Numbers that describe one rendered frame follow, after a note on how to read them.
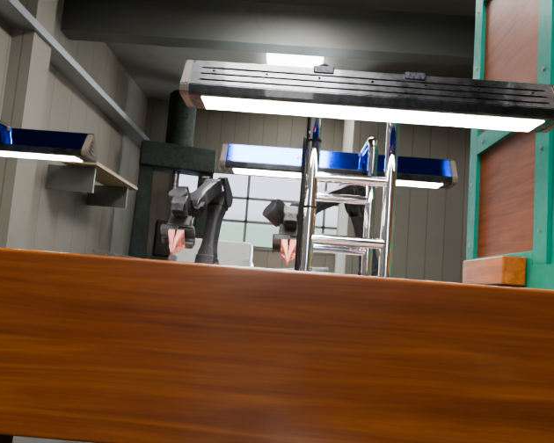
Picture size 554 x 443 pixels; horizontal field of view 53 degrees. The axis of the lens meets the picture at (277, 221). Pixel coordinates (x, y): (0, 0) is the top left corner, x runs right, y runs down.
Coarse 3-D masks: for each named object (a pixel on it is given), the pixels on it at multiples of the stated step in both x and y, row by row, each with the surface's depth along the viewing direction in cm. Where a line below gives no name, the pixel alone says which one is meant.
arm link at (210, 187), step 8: (208, 184) 193; (216, 184) 196; (224, 184) 199; (192, 192) 185; (200, 192) 185; (208, 192) 189; (216, 192) 196; (224, 192) 200; (200, 200) 180; (208, 200) 190; (224, 200) 201; (232, 200) 207
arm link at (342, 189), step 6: (342, 186) 189; (348, 186) 188; (354, 186) 188; (360, 186) 189; (324, 192) 185; (330, 192) 185; (336, 192) 186; (342, 192) 187; (348, 192) 188; (354, 192) 189; (360, 192) 189; (294, 204) 181; (318, 204) 181; (324, 204) 183; (330, 204) 185; (336, 204) 186; (360, 204) 189; (318, 210) 181
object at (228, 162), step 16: (224, 144) 148; (240, 144) 148; (224, 160) 144; (240, 160) 144; (256, 160) 144; (272, 160) 145; (288, 160) 145; (320, 160) 145; (336, 160) 145; (352, 160) 146; (384, 160) 146; (400, 160) 146; (416, 160) 146; (432, 160) 146; (448, 160) 147; (400, 176) 143; (416, 176) 143; (432, 176) 143; (448, 176) 143
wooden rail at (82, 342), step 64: (0, 256) 56; (64, 256) 56; (0, 320) 56; (64, 320) 56; (128, 320) 56; (192, 320) 56; (256, 320) 55; (320, 320) 55; (384, 320) 55; (448, 320) 55; (512, 320) 55; (0, 384) 55; (64, 384) 55; (128, 384) 55; (192, 384) 55; (256, 384) 55; (320, 384) 55; (384, 384) 55; (448, 384) 55; (512, 384) 54
